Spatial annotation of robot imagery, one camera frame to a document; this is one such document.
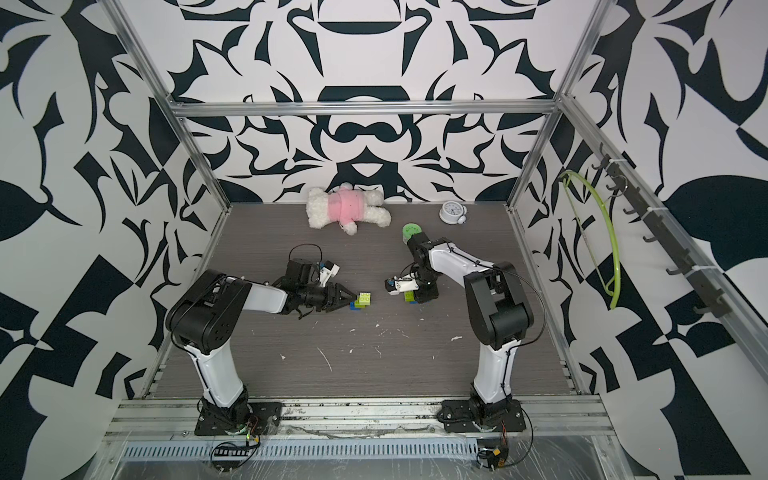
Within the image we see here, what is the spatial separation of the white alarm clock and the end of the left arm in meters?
0.49

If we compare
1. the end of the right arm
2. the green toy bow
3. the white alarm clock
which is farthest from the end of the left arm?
the green toy bow

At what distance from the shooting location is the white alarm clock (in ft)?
3.76

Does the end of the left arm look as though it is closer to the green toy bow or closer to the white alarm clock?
the white alarm clock

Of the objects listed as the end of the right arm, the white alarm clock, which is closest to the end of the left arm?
the end of the right arm

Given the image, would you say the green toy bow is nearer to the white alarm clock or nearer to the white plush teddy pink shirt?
the white alarm clock

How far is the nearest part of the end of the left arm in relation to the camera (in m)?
0.81

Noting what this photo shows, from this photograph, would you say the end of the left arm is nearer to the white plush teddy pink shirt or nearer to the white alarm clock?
the white plush teddy pink shirt

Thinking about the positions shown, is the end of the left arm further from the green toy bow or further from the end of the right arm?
the green toy bow
